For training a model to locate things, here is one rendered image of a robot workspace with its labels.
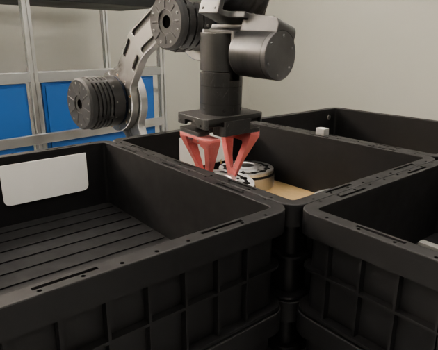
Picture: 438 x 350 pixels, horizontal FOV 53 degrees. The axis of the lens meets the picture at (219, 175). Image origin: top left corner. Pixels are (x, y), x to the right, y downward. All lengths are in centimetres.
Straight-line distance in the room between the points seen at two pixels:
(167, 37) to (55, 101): 145
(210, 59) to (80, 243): 29
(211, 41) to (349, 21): 359
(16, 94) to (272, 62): 204
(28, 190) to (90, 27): 300
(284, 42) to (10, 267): 41
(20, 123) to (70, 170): 179
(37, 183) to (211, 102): 29
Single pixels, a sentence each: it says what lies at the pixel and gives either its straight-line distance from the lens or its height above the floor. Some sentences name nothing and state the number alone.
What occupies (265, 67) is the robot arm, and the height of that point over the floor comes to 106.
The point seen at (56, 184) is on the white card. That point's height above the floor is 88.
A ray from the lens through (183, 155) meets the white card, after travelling 80.
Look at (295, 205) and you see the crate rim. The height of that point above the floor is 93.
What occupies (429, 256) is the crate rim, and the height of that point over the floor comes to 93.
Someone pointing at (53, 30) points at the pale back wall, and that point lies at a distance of 350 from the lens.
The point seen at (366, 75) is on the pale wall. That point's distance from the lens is 404.
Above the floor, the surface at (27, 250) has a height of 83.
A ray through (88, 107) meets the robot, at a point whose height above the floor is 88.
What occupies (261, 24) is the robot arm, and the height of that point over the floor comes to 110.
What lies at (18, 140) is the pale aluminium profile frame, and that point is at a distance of 247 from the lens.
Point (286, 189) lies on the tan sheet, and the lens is 79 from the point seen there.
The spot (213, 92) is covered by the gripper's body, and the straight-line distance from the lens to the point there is 57.
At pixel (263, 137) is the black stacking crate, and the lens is 85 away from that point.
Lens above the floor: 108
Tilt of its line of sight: 17 degrees down
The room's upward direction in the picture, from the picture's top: straight up
